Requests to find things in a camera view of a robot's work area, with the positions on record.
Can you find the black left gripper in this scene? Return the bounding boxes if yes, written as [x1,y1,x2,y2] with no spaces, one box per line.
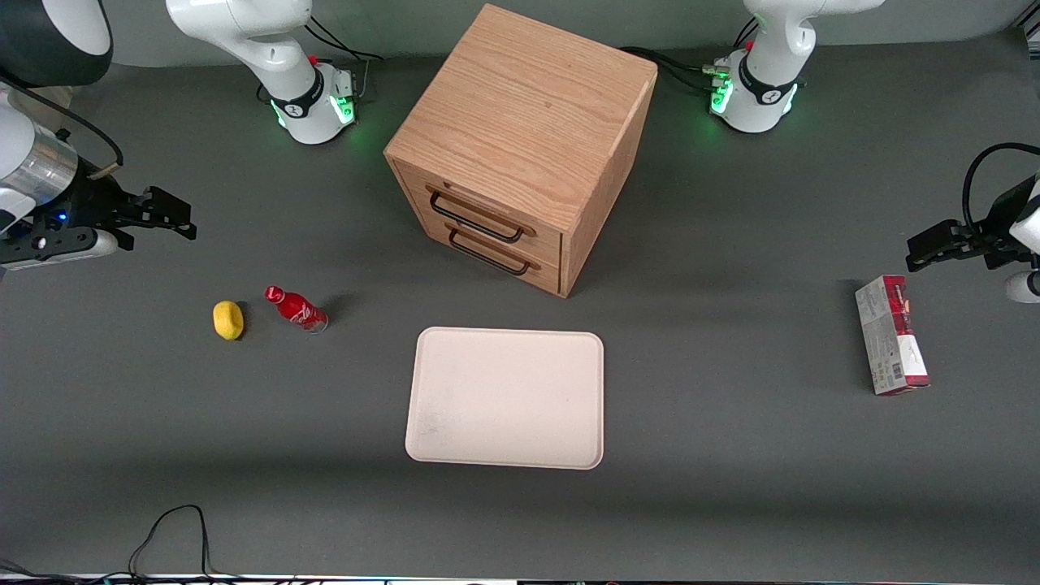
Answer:
[906,175,1040,274]

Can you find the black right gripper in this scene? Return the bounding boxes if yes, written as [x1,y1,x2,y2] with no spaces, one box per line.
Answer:
[32,175,198,245]

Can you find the red coke bottle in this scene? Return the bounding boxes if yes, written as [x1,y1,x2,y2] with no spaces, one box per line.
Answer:
[264,285,330,335]

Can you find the beige rectangular tray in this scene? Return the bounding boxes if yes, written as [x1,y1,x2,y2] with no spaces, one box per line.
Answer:
[405,327,605,470]

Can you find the red and white carton box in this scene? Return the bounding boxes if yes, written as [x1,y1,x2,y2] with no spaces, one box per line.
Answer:
[855,275,931,397]

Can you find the yellow lemon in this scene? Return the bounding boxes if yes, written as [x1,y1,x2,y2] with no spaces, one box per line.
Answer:
[212,300,245,341]

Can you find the wooden drawer front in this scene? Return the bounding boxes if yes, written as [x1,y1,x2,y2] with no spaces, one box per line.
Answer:
[409,203,563,295]
[396,161,565,264]

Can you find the wooden drawer cabinet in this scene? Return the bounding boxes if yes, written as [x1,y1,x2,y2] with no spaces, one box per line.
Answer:
[383,3,659,299]

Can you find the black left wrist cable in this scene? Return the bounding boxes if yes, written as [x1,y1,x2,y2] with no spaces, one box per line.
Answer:
[962,142,1040,238]

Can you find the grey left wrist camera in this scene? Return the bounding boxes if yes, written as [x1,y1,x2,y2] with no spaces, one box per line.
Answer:
[1004,270,1040,305]

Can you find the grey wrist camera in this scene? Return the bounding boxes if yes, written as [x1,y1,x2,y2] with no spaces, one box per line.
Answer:
[0,229,120,271]
[1004,270,1040,305]

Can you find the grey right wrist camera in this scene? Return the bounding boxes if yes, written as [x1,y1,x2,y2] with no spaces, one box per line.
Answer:
[0,229,120,271]

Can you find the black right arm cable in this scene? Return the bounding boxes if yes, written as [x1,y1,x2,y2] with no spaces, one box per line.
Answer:
[0,75,125,178]

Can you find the black right arm base cables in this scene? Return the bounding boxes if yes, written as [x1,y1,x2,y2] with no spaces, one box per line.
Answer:
[304,15,385,102]

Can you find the black arm base cables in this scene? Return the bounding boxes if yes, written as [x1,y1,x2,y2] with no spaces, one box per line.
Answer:
[304,15,385,102]
[620,16,761,95]

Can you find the black looped table cable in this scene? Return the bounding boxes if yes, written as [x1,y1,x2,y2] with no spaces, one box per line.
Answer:
[0,505,245,583]

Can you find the black metal drawer handle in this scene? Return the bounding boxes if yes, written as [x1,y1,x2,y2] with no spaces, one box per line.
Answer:
[429,191,526,245]
[448,228,531,276]

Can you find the black left arm base cables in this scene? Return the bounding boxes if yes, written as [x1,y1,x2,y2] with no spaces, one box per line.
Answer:
[620,16,761,95]

